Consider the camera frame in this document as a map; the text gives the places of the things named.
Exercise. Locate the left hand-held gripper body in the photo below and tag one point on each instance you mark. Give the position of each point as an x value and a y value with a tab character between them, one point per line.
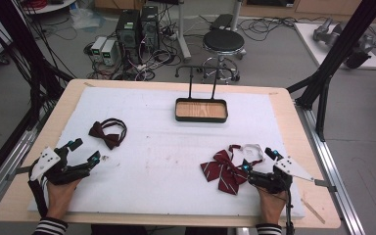
57	169

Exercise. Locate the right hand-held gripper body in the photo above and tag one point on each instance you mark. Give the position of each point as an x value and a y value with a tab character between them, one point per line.
271	182

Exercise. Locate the red striped bow tie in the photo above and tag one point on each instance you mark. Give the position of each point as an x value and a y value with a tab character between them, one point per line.
225	171

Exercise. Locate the dark maroon bow tie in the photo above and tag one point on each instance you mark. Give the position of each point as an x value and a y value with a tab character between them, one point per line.
102	133

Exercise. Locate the black stand with wooden tray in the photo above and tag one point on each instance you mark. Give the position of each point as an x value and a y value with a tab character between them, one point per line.
201	110

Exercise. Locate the person's right hand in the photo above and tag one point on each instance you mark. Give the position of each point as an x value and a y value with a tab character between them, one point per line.
272	205

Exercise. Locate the person's left hand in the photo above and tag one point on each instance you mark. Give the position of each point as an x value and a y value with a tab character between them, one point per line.
59	199

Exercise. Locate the thin wooden stick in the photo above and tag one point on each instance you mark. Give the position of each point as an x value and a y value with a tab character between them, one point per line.
313	211

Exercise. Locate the white foam mat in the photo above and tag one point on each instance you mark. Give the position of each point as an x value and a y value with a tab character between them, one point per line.
163	156

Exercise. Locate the white power supply unit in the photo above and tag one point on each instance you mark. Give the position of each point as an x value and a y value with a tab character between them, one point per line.
109	52
98	47

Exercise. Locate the white floor board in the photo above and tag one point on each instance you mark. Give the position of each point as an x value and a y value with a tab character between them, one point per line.
310	39

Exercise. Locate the black round stool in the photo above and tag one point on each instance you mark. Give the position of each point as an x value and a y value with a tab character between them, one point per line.
223	40

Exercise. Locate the black computer tower green label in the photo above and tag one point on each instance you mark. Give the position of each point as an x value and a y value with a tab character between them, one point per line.
128	32

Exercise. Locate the clear plastic bag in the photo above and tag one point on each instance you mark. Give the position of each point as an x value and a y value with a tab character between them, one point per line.
85	18

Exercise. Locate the grey robot part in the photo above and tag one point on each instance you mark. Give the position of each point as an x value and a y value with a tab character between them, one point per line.
360	45

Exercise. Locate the white round table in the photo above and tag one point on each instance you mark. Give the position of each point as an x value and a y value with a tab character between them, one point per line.
50	6

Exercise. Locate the black flat box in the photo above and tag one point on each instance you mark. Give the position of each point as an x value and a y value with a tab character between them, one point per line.
222	21

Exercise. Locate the grey desk leg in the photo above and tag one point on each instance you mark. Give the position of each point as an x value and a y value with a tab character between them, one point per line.
183	32

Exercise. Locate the grey metal bracket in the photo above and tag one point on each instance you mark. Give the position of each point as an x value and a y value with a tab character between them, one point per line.
18	172
325	184

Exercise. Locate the aluminium rail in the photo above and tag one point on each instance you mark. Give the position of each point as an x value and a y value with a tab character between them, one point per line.
334	169
9	160

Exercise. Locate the black frame post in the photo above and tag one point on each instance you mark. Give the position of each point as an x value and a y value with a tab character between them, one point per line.
26	58
336	55

